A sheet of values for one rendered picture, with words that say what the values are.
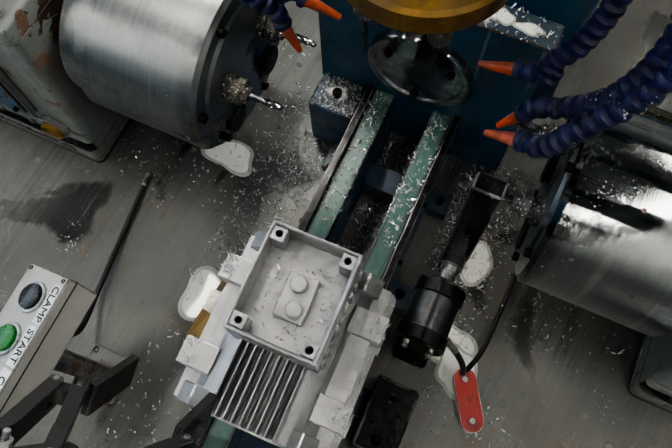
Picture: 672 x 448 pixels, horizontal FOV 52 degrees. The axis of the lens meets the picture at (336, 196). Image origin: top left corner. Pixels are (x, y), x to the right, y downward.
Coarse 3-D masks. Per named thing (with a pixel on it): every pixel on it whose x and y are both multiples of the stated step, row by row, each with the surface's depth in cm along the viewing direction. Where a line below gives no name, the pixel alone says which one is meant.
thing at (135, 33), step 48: (96, 0) 81; (144, 0) 80; (192, 0) 79; (96, 48) 82; (144, 48) 80; (192, 48) 79; (240, 48) 87; (96, 96) 88; (144, 96) 84; (192, 96) 81; (240, 96) 86
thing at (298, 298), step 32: (256, 256) 70; (288, 256) 73; (320, 256) 73; (352, 256) 70; (256, 288) 72; (288, 288) 71; (352, 288) 72; (256, 320) 71; (288, 320) 70; (288, 352) 67; (320, 352) 67
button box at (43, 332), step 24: (48, 288) 77; (72, 288) 77; (0, 312) 78; (24, 312) 77; (48, 312) 76; (72, 312) 78; (24, 336) 75; (48, 336) 76; (72, 336) 79; (0, 360) 75; (24, 360) 74; (48, 360) 77; (0, 384) 73; (24, 384) 75; (0, 408) 73
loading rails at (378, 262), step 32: (352, 128) 99; (384, 128) 105; (448, 128) 99; (352, 160) 99; (416, 160) 98; (320, 192) 96; (352, 192) 100; (384, 192) 105; (416, 192) 97; (320, 224) 95; (384, 224) 95; (416, 224) 100; (384, 256) 94; (384, 288) 91
